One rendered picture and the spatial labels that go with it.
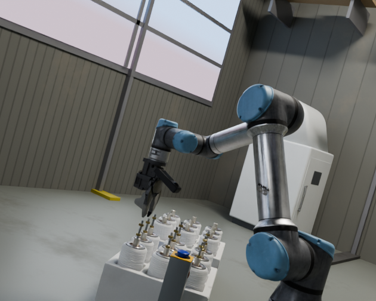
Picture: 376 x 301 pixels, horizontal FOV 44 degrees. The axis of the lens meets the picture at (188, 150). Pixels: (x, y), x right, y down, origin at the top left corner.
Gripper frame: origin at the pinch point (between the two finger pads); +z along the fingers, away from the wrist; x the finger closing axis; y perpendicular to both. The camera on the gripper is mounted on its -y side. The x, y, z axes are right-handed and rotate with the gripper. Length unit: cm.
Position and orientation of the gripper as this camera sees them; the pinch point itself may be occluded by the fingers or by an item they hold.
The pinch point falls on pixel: (147, 214)
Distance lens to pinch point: 173.9
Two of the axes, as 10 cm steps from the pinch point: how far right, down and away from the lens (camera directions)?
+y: -8.8, -2.7, 3.9
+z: -2.7, 9.6, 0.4
